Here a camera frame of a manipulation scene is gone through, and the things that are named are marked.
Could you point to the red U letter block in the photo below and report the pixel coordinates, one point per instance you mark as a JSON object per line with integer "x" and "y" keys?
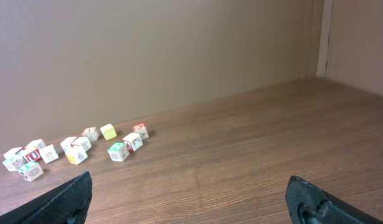
{"x": 31, "y": 154}

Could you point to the green V letter block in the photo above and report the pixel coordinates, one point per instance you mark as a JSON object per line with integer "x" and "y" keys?
{"x": 31, "y": 171}

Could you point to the red picture block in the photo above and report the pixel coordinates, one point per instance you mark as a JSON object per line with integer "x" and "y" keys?
{"x": 82, "y": 142}

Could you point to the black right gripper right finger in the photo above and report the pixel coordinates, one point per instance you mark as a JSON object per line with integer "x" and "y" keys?
{"x": 309, "y": 204}

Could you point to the white block red side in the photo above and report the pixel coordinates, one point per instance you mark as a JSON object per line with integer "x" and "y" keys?
{"x": 133, "y": 141}

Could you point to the white block far left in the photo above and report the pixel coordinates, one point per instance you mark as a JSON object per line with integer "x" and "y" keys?
{"x": 12, "y": 152}

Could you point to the red A letter block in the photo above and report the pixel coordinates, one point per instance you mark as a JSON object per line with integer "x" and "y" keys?
{"x": 91, "y": 134}

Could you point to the green Z letter block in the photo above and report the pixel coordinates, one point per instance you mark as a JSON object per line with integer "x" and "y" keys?
{"x": 118, "y": 152}

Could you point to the white block red edge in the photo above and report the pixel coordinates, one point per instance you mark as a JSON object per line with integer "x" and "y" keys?
{"x": 49, "y": 154}

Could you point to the green J letter block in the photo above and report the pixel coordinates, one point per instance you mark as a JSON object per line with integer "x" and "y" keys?
{"x": 13, "y": 163}

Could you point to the red O letter block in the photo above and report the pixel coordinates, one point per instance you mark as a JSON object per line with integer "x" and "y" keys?
{"x": 141, "y": 130}

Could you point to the white block top row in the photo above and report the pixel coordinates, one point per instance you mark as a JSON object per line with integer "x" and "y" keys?
{"x": 38, "y": 143}

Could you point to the yellow edged white block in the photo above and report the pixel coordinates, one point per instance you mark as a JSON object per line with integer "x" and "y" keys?
{"x": 108, "y": 132}

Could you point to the plain white wooden block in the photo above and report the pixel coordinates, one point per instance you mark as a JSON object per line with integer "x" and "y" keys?
{"x": 66, "y": 144}

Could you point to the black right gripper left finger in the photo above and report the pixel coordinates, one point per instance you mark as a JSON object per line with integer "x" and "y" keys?
{"x": 67, "y": 203}

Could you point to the yellow picture block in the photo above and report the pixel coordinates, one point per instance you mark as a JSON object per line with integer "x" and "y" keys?
{"x": 76, "y": 155}

